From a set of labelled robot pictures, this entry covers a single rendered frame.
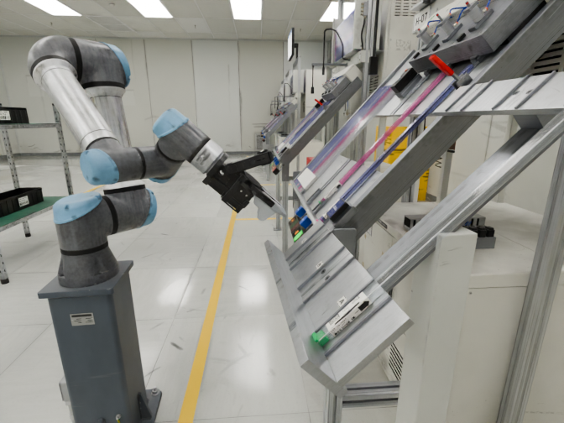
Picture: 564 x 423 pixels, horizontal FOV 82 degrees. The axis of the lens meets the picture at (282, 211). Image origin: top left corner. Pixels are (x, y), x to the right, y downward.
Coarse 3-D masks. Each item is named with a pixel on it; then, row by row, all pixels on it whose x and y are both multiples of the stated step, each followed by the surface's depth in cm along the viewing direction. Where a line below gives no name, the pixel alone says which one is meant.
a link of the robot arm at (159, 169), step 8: (144, 152) 73; (152, 152) 75; (160, 152) 75; (152, 160) 74; (160, 160) 76; (168, 160) 76; (176, 160) 76; (184, 160) 78; (152, 168) 74; (160, 168) 76; (168, 168) 78; (176, 168) 79; (144, 176) 75; (152, 176) 77; (160, 176) 80; (168, 176) 81
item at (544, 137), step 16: (560, 112) 36; (544, 128) 36; (560, 128) 36; (528, 144) 36; (544, 144) 36; (512, 160) 36; (528, 160) 36; (496, 176) 36; (480, 192) 36; (464, 208) 37; (448, 224) 37; (432, 240) 37; (416, 256) 37; (384, 272) 38; (400, 272) 37; (368, 288) 38; (384, 288) 38; (320, 336) 39
